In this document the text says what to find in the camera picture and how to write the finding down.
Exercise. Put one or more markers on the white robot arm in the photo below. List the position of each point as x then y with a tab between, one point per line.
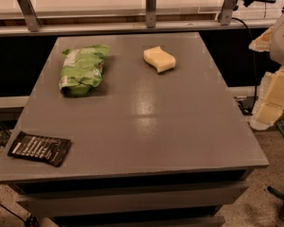
277	42

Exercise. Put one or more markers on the right metal bracket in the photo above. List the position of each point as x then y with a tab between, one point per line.
225	15

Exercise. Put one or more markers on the middle metal bracket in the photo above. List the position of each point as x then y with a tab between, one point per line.
150	13

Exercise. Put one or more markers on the green snack bag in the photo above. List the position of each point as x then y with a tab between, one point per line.
82	70

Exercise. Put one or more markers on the metal shelf rail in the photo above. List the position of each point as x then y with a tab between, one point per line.
120	21

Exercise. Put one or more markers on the left metal bracket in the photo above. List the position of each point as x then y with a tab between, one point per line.
27	8

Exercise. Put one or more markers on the grey drawer cabinet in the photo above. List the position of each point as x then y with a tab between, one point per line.
147	148

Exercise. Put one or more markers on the metal bracket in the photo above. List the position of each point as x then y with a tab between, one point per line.
27	8
225	15
150	13

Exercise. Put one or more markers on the black printed pouch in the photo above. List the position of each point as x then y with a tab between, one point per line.
38	148

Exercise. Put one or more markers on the yellow wavy sponge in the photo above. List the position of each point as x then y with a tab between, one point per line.
159	59

